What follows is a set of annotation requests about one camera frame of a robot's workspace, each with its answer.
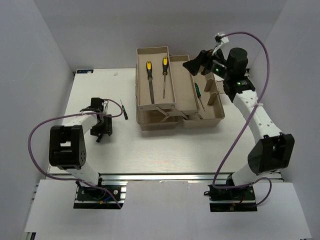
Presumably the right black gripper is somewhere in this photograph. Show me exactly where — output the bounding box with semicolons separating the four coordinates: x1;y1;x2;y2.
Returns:
182;46;232;80

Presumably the small green precision screwdriver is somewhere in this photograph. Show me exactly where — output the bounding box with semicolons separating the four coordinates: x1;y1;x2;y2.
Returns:
96;134;104;143

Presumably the black handled awl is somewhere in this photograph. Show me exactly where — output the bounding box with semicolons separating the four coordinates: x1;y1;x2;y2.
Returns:
162;56;168;98

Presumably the green screwdriver long shaft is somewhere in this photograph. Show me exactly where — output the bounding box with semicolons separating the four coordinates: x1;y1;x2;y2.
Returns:
194;82;206;111

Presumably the beige plastic toolbox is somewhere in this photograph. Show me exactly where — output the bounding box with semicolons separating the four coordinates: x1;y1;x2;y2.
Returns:
135;46;225;131

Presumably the yellow black handled file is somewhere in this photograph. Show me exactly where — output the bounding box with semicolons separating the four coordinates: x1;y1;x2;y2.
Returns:
146;60;155;104

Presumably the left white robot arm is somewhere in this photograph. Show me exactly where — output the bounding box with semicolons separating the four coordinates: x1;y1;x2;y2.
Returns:
49;97;113;200

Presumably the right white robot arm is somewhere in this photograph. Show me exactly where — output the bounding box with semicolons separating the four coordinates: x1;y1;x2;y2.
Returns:
183;47;295;200

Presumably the small precision screwdriver upper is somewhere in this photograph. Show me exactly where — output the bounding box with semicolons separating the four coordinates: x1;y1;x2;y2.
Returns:
120;100;129;120

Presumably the blue label left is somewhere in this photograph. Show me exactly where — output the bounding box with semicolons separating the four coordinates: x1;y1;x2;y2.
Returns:
76;69;94;74

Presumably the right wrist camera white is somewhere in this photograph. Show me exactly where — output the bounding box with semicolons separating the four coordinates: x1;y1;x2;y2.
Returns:
212;32;229;54

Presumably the aluminium table edge rail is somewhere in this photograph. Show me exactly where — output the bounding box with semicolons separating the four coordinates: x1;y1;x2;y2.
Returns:
44;172;286;182

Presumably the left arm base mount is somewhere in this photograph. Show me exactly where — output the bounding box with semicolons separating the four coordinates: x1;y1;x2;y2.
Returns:
73;181;127;210

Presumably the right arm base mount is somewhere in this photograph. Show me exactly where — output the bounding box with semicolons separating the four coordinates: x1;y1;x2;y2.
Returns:
203;185;258;213

